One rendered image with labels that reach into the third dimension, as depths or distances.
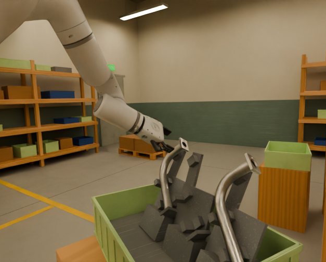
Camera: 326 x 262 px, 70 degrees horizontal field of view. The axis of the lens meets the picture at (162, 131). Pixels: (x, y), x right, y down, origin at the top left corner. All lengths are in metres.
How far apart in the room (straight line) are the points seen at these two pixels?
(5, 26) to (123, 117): 0.42
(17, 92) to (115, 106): 4.71
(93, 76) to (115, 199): 0.55
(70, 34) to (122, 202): 0.69
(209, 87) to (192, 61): 0.98
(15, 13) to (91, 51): 0.24
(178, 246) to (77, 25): 0.69
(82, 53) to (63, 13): 0.10
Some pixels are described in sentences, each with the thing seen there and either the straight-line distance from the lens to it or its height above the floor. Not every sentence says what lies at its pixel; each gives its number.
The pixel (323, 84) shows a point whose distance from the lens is 5.98.
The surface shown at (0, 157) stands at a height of 0.36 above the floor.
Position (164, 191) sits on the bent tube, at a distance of 0.93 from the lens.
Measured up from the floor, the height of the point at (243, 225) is 1.00.
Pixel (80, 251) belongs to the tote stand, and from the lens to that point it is 1.03.
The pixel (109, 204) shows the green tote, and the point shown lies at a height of 0.92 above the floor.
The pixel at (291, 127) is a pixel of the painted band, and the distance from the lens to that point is 6.59.
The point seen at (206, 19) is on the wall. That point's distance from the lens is 7.47.
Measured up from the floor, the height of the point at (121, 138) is 0.40.
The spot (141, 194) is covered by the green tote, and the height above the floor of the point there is 0.93.
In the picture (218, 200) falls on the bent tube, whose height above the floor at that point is 1.05.
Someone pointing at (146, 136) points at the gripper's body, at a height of 1.21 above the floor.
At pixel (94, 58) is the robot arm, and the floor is 1.46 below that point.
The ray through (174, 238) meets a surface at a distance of 0.83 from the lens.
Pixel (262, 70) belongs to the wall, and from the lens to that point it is 6.69.
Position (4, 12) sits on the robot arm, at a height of 1.50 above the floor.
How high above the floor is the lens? 1.34
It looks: 8 degrees down
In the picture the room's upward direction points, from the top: 2 degrees counter-clockwise
